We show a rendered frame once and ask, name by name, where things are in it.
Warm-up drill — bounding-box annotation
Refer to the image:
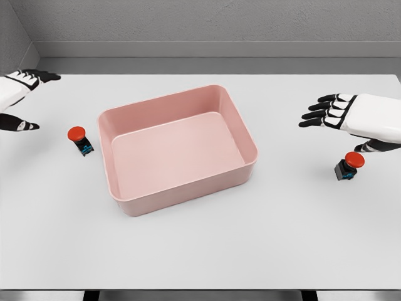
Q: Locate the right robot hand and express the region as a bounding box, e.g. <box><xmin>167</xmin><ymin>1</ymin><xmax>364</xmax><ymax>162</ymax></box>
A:
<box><xmin>298</xmin><ymin>93</ymin><xmax>401</xmax><ymax>154</ymax></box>

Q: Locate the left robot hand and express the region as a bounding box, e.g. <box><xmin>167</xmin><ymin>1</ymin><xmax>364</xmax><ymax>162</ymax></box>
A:
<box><xmin>0</xmin><ymin>69</ymin><xmax>62</xmax><ymax>132</ymax></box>

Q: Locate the pink plastic basket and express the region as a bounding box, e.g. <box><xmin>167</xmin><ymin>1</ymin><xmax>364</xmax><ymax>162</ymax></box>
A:
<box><xmin>96</xmin><ymin>83</ymin><xmax>259</xmax><ymax>218</ymax></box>

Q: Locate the red button industrial switch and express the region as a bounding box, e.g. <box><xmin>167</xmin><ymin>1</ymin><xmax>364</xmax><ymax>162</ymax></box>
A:
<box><xmin>334</xmin><ymin>151</ymin><xmax>366</xmax><ymax>182</ymax></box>
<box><xmin>67</xmin><ymin>125</ymin><xmax>95</xmax><ymax>157</ymax></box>

